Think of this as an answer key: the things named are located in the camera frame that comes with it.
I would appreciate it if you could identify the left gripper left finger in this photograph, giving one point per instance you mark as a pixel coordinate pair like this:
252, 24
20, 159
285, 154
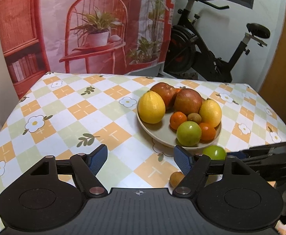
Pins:
86, 167

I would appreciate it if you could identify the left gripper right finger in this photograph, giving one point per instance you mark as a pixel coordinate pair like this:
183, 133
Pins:
194, 169

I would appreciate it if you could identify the green fruit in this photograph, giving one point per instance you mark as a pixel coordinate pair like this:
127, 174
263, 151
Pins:
215, 152
188, 134

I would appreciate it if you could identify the brown kiwi fruit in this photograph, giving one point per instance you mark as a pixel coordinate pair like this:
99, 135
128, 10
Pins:
195, 117

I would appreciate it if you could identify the orange tangerine gripped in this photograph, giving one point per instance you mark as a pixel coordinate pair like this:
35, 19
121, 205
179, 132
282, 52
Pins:
176, 119

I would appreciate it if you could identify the yellow lemon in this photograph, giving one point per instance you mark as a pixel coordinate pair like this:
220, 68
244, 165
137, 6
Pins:
210, 112
151, 108

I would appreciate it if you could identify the large red apple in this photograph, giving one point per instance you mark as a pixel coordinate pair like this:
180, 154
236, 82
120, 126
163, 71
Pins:
188, 101

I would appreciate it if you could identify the small red apple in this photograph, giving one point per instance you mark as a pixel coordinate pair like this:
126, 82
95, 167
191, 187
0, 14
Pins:
167, 92

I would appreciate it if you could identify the small brown kiwi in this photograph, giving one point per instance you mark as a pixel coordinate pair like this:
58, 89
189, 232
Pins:
176, 178

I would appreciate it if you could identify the beige plate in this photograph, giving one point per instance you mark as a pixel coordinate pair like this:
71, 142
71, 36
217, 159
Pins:
164, 134

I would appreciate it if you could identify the checkered floral tablecloth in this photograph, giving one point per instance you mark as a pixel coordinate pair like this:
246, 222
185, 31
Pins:
65, 114

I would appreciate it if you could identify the printed pink backdrop cloth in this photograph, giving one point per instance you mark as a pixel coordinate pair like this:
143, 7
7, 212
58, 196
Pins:
83, 36

